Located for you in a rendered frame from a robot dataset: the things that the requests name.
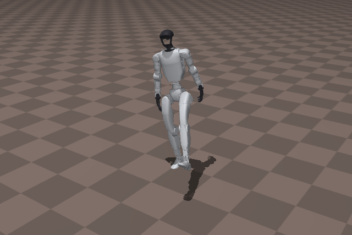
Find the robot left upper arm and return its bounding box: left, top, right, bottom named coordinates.
left=179, top=48, right=197, bottom=75

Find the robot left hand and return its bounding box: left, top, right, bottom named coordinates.
left=197, top=85, right=204, bottom=102

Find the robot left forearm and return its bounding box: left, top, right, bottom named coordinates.
left=192, top=68, right=203, bottom=88

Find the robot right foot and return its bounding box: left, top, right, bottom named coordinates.
left=171, top=155, right=184, bottom=169

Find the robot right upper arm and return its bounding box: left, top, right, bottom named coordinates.
left=152, top=52, right=162, bottom=80

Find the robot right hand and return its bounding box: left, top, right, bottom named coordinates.
left=155, top=94, right=162, bottom=111

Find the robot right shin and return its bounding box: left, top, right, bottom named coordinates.
left=168, top=132, right=182, bottom=160

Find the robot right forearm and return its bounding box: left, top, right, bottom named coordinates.
left=154, top=79, right=161, bottom=97

